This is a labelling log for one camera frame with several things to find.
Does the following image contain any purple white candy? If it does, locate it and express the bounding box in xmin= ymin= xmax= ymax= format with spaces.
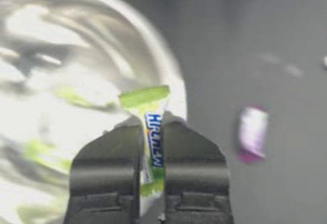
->
xmin=235 ymin=105 xmax=271 ymax=165

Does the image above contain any green candy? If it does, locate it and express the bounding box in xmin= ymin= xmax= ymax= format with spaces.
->
xmin=118 ymin=85 xmax=172 ymax=216

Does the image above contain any steel bowl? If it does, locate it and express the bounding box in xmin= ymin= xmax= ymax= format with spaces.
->
xmin=0 ymin=0 xmax=190 ymax=224

